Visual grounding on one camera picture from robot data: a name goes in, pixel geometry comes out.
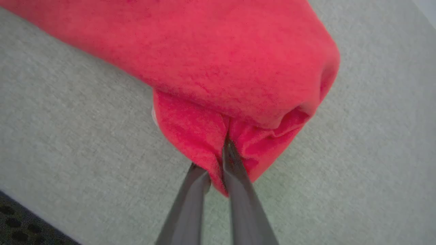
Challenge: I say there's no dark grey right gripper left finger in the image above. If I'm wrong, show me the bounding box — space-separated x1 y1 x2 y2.
155 163 212 245

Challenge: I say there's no grey fabric sofa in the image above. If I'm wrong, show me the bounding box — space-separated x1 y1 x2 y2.
0 0 436 245

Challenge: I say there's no red fleece garment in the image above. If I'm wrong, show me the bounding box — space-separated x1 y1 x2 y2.
0 0 341 198

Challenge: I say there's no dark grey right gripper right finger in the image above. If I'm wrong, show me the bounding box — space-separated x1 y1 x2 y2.
221 135 280 245

